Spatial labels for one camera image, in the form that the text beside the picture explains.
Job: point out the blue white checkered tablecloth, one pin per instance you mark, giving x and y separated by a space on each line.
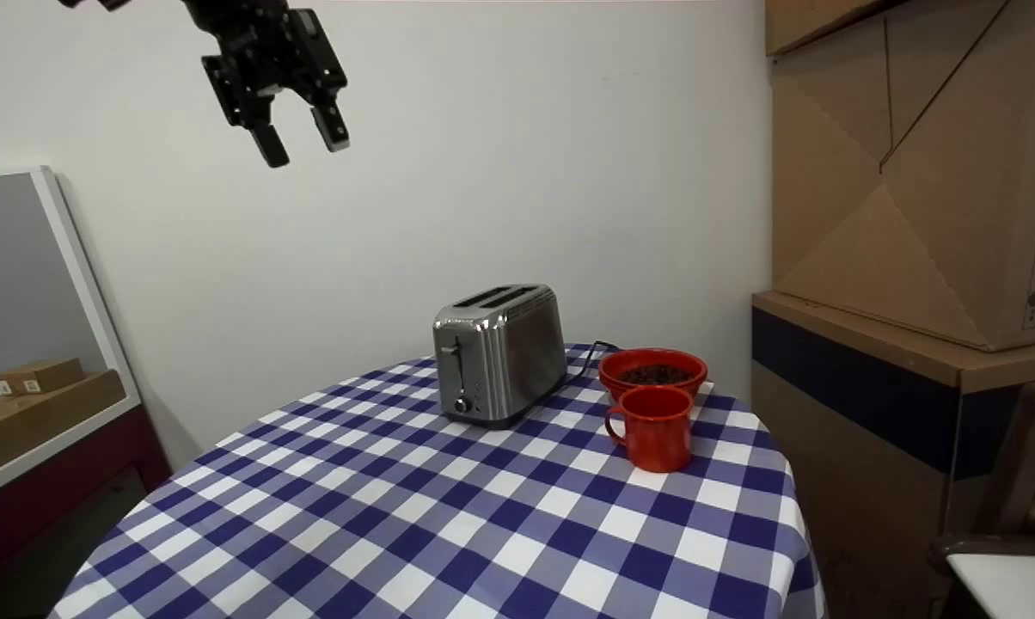
425 516

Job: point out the red bowl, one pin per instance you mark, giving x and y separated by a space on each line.
655 368

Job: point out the silver two-slot toaster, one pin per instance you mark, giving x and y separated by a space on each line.
501 353

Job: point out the red mug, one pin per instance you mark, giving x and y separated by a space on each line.
657 435

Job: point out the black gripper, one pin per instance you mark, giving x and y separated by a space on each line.
268 61

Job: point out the white framed whiteboard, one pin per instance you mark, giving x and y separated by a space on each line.
23 288

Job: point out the dark red low cabinet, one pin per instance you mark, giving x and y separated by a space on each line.
44 494

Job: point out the large cardboard box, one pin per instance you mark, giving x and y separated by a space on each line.
914 158

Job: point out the wooden cabinet with dark band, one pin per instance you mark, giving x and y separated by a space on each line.
870 435

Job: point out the open flat cardboard box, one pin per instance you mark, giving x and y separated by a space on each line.
36 415

